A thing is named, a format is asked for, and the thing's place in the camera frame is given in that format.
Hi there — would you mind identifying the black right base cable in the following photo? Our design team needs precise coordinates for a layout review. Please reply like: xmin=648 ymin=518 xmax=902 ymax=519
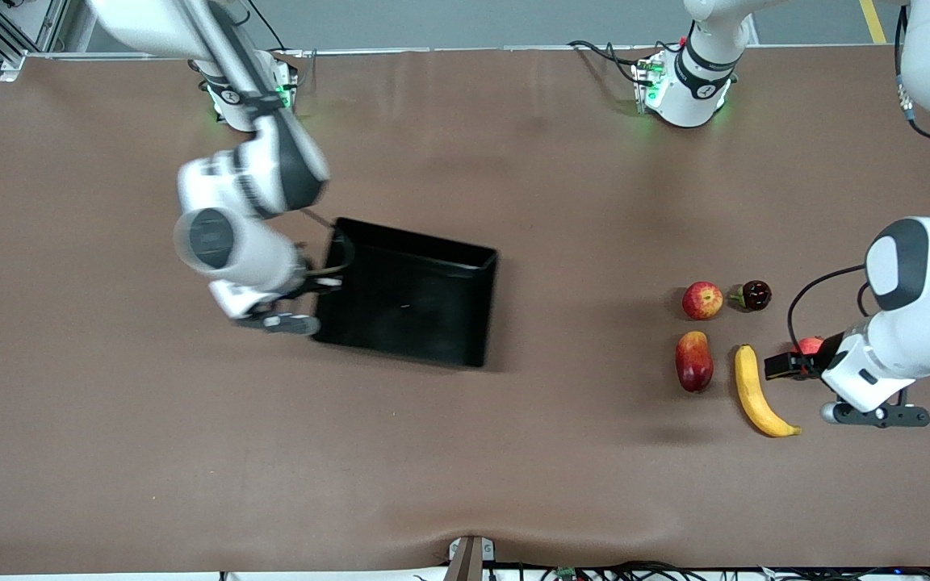
xmin=232 ymin=0 xmax=301 ymax=56

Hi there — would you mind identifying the brown table mat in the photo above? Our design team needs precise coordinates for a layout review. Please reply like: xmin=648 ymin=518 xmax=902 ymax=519
xmin=0 ymin=44 xmax=930 ymax=575

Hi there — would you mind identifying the dark purple mangosteen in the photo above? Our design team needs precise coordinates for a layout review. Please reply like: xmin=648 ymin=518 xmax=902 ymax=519
xmin=728 ymin=280 xmax=773 ymax=312

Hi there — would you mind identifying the black left base cable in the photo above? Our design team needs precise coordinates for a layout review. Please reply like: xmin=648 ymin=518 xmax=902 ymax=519
xmin=568 ymin=39 xmax=643 ymax=82

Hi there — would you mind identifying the red orange mango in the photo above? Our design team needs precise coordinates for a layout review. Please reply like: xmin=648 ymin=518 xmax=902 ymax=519
xmin=675 ymin=331 xmax=714 ymax=393

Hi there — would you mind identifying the metal front camera bracket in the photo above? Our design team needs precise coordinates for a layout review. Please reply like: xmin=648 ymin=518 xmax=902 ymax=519
xmin=445 ymin=537 xmax=496 ymax=581

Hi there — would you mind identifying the yellow banana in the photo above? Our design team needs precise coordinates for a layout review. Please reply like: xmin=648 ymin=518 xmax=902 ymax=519
xmin=735 ymin=345 xmax=802 ymax=438

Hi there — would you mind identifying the black base cable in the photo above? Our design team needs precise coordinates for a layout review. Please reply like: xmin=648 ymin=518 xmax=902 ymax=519
xmin=568 ymin=39 xmax=643 ymax=82
xmin=232 ymin=0 xmax=301 ymax=56

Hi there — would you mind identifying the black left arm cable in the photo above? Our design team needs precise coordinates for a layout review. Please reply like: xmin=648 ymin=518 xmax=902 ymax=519
xmin=786 ymin=0 xmax=930 ymax=357

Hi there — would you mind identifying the red yellow apple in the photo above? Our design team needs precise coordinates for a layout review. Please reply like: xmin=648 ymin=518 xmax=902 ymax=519
xmin=682 ymin=281 xmax=724 ymax=321

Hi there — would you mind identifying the black rectangular plastic box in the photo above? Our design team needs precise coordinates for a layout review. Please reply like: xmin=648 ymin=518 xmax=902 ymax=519
xmin=310 ymin=216 xmax=500 ymax=370

